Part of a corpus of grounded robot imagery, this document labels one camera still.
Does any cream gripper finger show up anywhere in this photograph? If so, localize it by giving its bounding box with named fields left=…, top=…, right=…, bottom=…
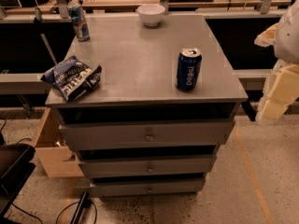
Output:
left=256, top=59, right=299, bottom=121
left=254, top=23, right=278, bottom=47

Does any blue pepsi can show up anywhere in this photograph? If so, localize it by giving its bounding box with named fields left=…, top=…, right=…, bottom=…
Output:
left=176, top=48, right=202, bottom=91

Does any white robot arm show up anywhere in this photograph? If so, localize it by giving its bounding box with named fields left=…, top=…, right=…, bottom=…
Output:
left=254, top=0, right=299, bottom=124

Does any redbull can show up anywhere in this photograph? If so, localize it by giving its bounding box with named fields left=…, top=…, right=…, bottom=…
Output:
left=68, top=4, right=90, bottom=42

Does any white bowl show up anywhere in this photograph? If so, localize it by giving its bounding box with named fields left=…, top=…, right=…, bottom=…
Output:
left=136, top=4, right=165, bottom=26

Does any top drawer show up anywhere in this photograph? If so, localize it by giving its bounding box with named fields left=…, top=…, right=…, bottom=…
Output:
left=59, top=121, right=234, bottom=151

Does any drawer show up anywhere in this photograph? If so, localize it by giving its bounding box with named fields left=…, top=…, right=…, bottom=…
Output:
left=59, top=121, right=234, bottom=151
left=89, top=178, right=205, bottom=197
left=78, top=156, right=216, bottom=178

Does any grey drawer cabinet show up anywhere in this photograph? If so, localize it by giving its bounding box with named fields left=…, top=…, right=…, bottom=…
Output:
left=47, top=14, right=247, bottom=185

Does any middle drawer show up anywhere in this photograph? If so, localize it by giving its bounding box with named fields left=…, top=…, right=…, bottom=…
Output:
left=78, top=156, right=216, bottom=178

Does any blue potato chip bag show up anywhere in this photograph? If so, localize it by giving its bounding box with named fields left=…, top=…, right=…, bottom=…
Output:
left=41, top=56, right=102, bottom=103

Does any bottom drawer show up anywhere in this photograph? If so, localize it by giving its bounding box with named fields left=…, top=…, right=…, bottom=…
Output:
left=89, top=178, right=205, bottom=197

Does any black stand on floor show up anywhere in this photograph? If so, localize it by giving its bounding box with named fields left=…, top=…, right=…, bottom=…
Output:
left=70, top=191, right=91, bottom=224

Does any black case on floor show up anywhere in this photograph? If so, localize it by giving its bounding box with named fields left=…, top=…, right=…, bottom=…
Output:
left=0, top=144, right=36, bottom=218

